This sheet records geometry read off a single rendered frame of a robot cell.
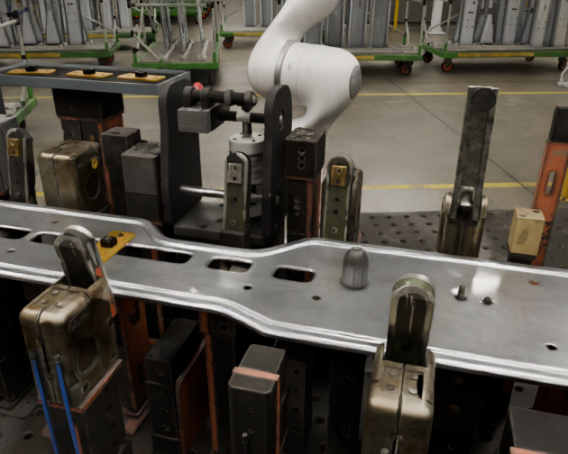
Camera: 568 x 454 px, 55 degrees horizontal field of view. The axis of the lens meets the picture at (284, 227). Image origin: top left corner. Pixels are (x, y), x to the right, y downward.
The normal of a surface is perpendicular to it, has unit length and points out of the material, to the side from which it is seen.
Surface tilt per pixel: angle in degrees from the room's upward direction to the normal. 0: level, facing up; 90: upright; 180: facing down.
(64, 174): 90
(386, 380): 0
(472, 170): 81
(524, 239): 90
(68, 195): 90
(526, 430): 0
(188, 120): 90
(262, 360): 0
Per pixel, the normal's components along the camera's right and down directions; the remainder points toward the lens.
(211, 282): 0.00, -0.90
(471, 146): -0.26, 0.28
